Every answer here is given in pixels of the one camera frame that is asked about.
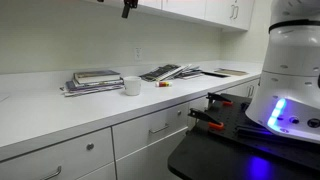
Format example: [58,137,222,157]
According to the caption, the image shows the loose white magazine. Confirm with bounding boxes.
[59,84,125,98]

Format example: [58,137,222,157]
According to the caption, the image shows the lower cabinet metal handles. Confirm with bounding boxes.
[246,84,256,98]

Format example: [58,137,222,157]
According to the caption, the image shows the flat black folder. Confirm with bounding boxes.
[201,70,230,79]

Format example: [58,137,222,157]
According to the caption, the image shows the white lower cabinet door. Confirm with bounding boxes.
[225,78,261,100]

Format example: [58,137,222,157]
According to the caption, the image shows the metal drawer handle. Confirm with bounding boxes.
[40,165,63,180]
[148,123,170,135]

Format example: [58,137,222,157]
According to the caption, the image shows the upper cabinet metal handles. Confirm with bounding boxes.
[229,4,240,20]

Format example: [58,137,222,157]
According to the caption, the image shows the multicolour glue stick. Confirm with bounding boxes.
[155,80,173,88]

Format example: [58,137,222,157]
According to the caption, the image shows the black clamp orange handle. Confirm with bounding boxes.
[187,107,225,131]
[205,92,234,108]

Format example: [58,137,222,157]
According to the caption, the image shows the white wall outlet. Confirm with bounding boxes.
[133,46,144,61]

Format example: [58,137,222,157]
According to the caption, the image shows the white drawer with lock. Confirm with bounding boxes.
[0,127,116,180]
[112,101,191,160]

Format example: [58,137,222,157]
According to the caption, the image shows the black perforated robot platform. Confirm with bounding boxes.
[167,93,320,180]

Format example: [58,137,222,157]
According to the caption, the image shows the cabinet metal handles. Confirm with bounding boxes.
[246,84,256,98]
[229,4,240,20]

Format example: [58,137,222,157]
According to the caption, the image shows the white mug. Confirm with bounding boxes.
[123,75,142,97]

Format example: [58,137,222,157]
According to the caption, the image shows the pile of magazines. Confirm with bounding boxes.
[175,65,204,80]

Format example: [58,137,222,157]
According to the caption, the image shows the white upper wall cabinet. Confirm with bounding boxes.
[83,0,256,32]

